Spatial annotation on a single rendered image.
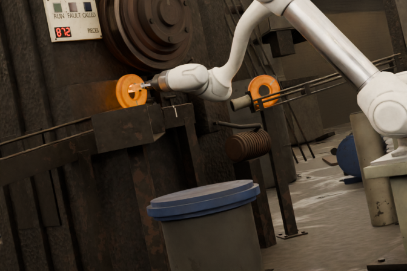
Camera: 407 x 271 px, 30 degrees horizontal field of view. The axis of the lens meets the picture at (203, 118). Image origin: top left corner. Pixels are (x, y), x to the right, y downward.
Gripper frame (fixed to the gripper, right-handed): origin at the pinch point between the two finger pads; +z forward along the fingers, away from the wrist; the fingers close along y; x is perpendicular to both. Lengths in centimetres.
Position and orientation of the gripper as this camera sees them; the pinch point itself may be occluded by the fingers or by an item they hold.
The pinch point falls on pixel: (131, 88)
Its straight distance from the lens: 323.6
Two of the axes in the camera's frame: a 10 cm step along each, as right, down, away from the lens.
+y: 6.5, -1.3, 7.5
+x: -1.7, -9.9, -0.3
